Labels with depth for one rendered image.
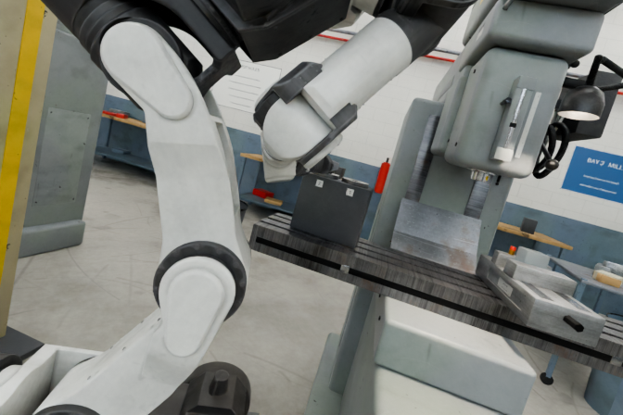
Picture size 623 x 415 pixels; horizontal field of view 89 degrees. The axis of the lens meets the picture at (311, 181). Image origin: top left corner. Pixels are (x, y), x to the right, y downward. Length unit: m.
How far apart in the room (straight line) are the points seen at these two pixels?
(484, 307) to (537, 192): 4.74
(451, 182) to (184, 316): 1.13
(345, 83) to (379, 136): 4.78
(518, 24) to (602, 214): 5.23
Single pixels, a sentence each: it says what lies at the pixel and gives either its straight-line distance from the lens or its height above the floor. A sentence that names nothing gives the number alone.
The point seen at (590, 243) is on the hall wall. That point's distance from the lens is 6.07.
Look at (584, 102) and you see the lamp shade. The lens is 0.85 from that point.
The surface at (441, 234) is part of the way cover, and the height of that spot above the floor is 1.05.
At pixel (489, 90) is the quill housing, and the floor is 1.51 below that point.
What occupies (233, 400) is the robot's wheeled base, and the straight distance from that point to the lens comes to 0.95.
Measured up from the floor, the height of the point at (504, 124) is 1.43.
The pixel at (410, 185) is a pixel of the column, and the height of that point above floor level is 1.20.
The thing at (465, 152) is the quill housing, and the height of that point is 1.34.
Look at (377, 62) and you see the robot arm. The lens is 0.48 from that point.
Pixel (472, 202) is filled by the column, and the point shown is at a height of 1.20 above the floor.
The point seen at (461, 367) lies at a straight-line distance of 0.91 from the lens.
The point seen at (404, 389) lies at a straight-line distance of 0.87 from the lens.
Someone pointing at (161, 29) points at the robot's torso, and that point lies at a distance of 0.54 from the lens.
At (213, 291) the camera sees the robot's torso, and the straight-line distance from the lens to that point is 0.51.
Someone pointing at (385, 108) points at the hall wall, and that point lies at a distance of 5.28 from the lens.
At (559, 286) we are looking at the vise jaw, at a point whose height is 1.07.
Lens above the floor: 1.25
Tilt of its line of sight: 6 degrees down
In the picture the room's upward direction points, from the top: 15 degrees clockwise
